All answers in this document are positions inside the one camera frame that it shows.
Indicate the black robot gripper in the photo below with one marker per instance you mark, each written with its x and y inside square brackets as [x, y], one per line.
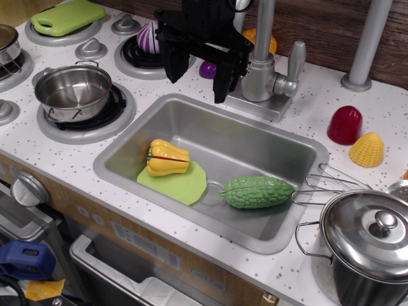
[206, 30]

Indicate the silver toy faucet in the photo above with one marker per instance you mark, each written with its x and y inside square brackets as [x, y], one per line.
[264, 92]

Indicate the purple toy eggplant piece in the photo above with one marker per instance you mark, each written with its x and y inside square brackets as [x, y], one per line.
[207, 70]

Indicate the orange toy pumpkin piece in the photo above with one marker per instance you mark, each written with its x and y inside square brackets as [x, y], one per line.
[250, 34]

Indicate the purple white toy onion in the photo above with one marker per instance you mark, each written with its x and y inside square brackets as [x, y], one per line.
[146, 38]

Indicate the grey stove knob top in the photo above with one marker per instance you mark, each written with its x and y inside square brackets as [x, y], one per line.
[125, 26]

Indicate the grey stove knob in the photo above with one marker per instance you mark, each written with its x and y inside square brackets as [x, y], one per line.
[92, 49]
[125, 26]
[9, 112]

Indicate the silver metal sink basin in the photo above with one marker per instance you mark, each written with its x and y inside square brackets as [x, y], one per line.
[226, 146]

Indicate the yellow toy bell pepper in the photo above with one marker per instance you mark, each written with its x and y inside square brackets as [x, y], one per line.
[164, 158]

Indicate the grey stove knob centre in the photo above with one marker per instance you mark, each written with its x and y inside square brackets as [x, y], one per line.
[92, 49]

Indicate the light green round plate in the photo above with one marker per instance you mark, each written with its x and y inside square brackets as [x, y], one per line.
[186, 188]

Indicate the small steel pot on burner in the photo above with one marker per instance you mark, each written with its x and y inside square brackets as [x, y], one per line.
[73, 93]

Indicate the green toy bitter gourd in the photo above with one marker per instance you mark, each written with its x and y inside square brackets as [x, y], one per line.
[256, 192]

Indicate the green toy cutting board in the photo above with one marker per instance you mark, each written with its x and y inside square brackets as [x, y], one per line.
[66, 18]

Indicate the red toy pepper half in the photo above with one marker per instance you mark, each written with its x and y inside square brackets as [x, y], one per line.
[345, 126]

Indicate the silver vertical support pole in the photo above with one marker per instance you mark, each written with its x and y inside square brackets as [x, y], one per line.
[358, 80]

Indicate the yellow toy corn piece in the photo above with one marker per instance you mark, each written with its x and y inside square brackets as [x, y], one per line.
[368, 150]

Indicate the steel pot at left edge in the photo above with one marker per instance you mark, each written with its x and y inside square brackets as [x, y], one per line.
[11, 62]

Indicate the grey stove knob left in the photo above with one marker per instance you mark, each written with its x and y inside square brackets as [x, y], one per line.
[9, 112]

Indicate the silver oven knob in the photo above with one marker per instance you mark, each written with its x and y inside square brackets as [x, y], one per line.
[27, 191]

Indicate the silver oven door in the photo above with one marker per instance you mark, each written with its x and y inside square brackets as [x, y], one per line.
[124, 274]

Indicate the large steel pot with lid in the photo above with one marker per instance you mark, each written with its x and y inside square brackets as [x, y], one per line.
[360, 253]

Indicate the yellow cloth scrap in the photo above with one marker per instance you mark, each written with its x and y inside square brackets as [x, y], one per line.
[40, 290]

